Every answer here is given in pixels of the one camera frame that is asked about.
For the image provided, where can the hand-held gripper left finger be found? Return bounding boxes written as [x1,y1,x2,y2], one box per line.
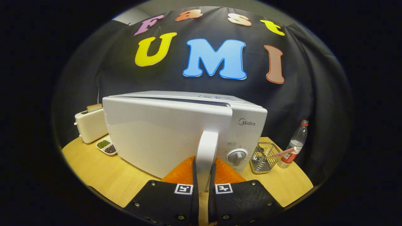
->
[125,156,199,226]

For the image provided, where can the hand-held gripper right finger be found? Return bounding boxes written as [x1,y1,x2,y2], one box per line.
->
[209,159,284,226]

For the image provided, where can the white microwave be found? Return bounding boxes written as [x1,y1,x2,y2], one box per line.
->
[102,91,268,192]

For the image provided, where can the red white striped straw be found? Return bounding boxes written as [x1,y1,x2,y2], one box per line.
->
[272,147,297,157]

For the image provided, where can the white divided bean dish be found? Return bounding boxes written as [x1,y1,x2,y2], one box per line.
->
[96,138,118,156]

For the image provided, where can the clear plastic water bottle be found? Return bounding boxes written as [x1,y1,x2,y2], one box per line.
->
[278,120,309,169]

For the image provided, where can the white toaster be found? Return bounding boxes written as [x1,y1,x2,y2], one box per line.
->
[74,108,109,144]

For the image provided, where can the wire mesh utensil holder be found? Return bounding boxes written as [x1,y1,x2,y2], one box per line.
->
[250,142,282,174]

